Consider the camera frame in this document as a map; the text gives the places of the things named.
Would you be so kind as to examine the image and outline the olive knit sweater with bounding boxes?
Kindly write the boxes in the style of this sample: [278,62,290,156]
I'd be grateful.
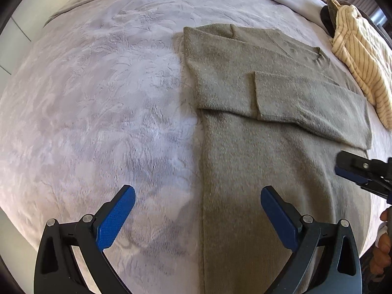
[177,23,372,293]

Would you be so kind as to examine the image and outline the person's right hand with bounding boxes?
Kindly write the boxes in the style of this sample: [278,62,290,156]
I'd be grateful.
[370,207,391,275]

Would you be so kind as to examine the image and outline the cream striped garment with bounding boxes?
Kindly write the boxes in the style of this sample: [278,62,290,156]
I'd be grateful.
[328,0,391,130]

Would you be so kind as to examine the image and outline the black round basket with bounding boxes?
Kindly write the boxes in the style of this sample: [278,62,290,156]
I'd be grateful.
[320,0,373,38]

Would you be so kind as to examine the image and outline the lavender textured bedspread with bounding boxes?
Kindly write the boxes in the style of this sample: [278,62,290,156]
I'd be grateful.
[1,0,391,293]

